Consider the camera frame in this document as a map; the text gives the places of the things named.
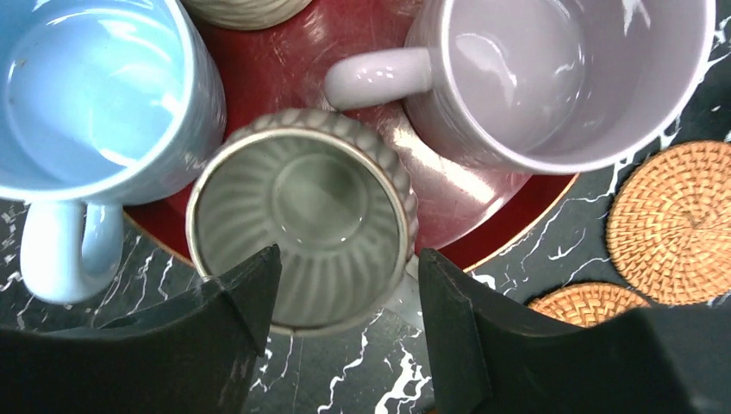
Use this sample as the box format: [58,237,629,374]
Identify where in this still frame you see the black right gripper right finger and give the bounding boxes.
[418,248,730,413]

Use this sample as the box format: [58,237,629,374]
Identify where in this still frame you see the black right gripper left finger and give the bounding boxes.
[1,245,282,413]

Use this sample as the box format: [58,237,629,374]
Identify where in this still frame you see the woven rattan coaster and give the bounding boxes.
[606,141,730,305]
[527,282,651,328]

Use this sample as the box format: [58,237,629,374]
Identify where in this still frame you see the grey ribbed mug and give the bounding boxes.
[185,109,423,336]

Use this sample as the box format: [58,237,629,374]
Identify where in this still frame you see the light blue textured mug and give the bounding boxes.
[1,1,226,304]

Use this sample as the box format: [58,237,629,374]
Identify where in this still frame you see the red round tray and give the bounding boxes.
[122,0,581,273]

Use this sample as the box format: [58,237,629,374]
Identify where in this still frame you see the lilac textured mug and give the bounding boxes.
[324,0,716,175]

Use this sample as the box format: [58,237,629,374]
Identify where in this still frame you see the cream yellow mug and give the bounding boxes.
[182,0,311,31]

